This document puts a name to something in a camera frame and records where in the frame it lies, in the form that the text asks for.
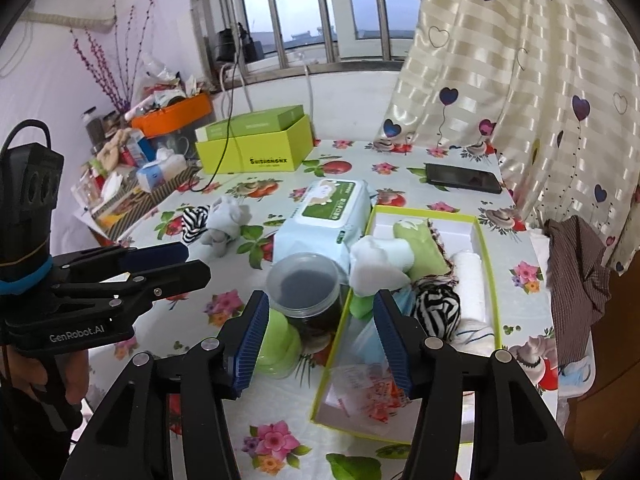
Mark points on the black power adapter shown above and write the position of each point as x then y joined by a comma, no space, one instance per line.
240,45

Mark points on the window grille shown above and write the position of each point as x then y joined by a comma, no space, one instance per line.
300,10

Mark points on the blue tissue pack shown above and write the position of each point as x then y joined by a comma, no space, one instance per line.
160,172

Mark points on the pink packet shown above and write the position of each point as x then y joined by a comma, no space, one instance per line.
365,392

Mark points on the clear lidded container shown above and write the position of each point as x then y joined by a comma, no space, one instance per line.
302,290

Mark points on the white box with green edge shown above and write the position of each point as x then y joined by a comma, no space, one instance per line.
480,235

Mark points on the brown checkered cloth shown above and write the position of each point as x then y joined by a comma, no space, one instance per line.
575,285

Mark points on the blue cloth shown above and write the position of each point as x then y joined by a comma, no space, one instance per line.
367,340

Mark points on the person's left hand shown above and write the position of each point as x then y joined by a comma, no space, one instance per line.
30,372

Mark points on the wet wipes pack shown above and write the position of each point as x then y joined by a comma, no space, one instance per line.
320,225

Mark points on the green plastic cup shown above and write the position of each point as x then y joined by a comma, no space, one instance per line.
277,345

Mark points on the blue white carton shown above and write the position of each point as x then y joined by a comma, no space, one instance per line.
142,147

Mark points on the green flat box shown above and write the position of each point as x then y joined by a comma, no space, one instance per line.
250,122

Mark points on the yellow green cardboard box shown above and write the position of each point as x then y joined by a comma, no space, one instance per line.
260,155

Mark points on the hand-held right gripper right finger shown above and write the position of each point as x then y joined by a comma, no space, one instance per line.
395,345

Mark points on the black phone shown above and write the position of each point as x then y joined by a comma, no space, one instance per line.
462,178

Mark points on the purple flower branches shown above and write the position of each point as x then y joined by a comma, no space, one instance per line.
115,70

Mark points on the brown wooden cabinet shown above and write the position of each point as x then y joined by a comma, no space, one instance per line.
610,385

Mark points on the beige plush toy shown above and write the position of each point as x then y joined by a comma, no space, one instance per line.
114,150

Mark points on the white towel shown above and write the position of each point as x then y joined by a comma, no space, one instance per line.
470,285

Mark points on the orange box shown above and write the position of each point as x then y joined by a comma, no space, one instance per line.
170,117

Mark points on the glass jar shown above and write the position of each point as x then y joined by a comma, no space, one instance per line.
92,127

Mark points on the white wall pipe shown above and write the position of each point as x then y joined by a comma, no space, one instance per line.
70,21

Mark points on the heart print curtain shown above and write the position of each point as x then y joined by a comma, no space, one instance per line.
525,85

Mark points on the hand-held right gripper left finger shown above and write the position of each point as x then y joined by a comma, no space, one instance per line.
247,345

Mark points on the green towel with patterned edge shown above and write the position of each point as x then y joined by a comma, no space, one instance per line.
425,250

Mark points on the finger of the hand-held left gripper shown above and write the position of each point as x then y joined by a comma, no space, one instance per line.
175,280
155,255

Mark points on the striped cardboard box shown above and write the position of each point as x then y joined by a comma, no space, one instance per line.
145,205

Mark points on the light green cloth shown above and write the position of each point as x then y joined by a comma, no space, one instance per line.
359,307

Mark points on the floral printed tablecloth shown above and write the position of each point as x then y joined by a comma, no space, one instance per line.
210,270

